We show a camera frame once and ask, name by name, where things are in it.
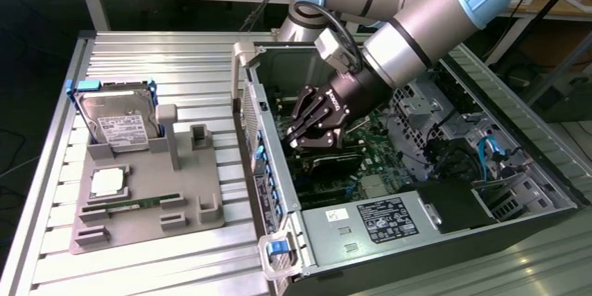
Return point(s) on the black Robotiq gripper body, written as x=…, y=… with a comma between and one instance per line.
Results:
x=361, y=98

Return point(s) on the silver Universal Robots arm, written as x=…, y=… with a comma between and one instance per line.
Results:
x=417, y=39

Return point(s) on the green motherboard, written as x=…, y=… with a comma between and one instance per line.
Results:
x=385, y=157

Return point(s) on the silver drive cage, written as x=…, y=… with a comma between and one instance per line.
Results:
x=426, y=119

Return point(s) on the silver chipset heatsink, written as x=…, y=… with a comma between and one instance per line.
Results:
x=377, y=186

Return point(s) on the grey power supply unit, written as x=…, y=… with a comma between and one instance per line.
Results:
x=331, y=240

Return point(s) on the blue case latch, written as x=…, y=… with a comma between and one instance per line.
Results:
x=279, y=248

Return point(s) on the hard disk in blue caddy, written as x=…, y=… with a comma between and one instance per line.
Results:
x=118, y=122

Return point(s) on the green RAM stick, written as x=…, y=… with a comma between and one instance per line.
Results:
x=139, y=203

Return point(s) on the grey parts rack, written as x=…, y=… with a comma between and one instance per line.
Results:
x=143, y=226

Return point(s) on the black slanted pole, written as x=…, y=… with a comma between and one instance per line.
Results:
x=542, y=11

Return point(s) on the wooden desk with clutter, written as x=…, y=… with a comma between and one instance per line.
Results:
x=546, y=11

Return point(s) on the silver CPU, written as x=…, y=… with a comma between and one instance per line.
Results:
x=107, y=182

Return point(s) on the open black PC case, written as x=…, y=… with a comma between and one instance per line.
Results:
x=505, y=247

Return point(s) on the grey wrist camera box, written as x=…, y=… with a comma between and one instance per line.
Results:
x=335, y=50

